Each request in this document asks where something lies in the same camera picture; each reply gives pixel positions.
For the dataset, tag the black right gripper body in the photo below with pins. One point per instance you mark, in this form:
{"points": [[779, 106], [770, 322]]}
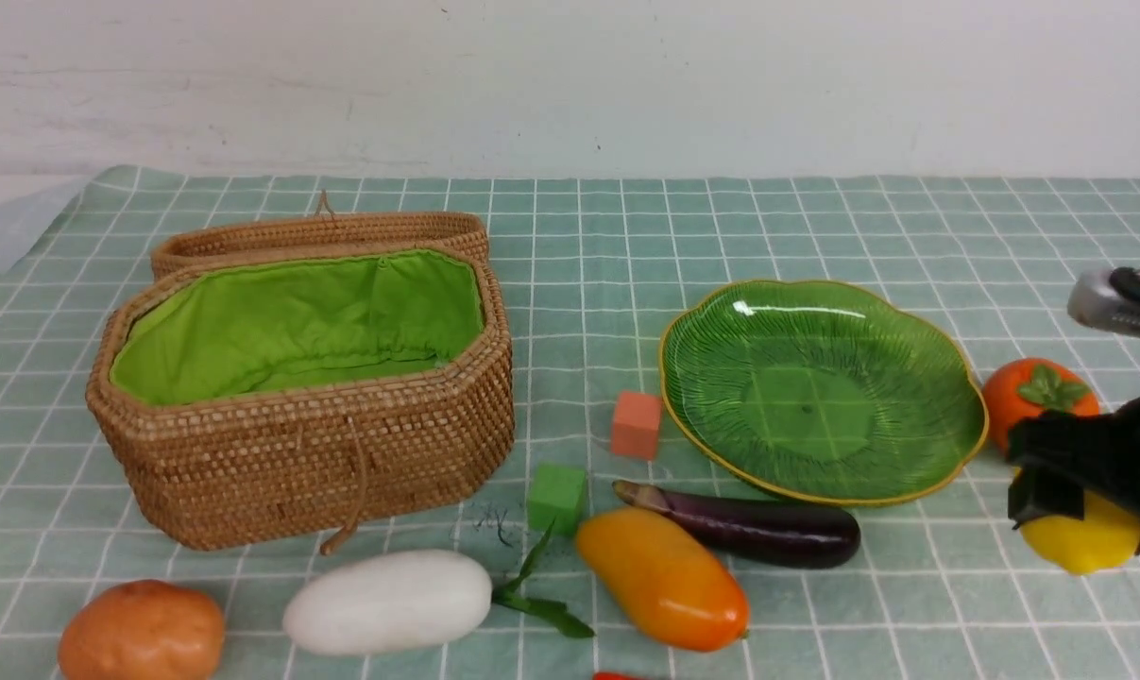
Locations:
{"points": [[1062, 456]]}

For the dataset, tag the yellow lemon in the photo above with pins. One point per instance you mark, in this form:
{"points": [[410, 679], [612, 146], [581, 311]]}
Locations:
{"points": [[1105, 539]]}

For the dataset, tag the orange persimmon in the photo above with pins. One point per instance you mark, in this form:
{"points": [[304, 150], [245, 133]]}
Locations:
{"points": [[1026, 388]]}

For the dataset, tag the red chili pepper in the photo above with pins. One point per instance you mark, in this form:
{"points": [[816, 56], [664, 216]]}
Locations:
{"points": [[609, 675]]}

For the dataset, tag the white radish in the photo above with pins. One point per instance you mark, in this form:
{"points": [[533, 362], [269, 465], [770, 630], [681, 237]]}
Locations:
{"points": [[394, 602]]}

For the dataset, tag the brown potato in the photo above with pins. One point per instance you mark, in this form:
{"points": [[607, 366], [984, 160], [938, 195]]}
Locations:
{"points": [[145, 629]]}

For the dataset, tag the green leaf-shaped glass plate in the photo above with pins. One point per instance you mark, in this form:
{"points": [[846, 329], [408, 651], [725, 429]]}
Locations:
{"points": [[821, 391]]}

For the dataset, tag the purple eggplant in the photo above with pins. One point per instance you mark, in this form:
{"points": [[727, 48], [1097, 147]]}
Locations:
{"points": [[783, 534]]}

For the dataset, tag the green checkered tablecloth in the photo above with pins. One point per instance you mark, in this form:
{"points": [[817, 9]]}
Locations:
{"points": [[593, 271]]}

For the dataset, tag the orange yellow mango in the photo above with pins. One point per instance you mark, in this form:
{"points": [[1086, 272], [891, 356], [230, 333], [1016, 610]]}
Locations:
{"points": [[670, 586]]}

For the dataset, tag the orange foam cube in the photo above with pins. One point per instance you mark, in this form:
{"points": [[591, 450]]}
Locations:
{"points": [[636, 425]]}

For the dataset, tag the green foam cube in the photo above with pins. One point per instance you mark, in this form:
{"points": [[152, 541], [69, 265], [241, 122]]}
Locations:
{"points": [[556, 499]]}

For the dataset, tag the woven rattan basket lid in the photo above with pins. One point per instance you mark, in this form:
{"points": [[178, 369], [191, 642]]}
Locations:
{"points": [[461, 231]]}

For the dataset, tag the woven rattan basket green lining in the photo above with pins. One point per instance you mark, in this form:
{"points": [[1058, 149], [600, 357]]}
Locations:
{"points": [[279, 394]]}

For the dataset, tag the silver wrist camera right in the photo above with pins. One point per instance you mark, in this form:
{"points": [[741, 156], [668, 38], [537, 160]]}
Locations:
{"points": [[1107, 299]]}

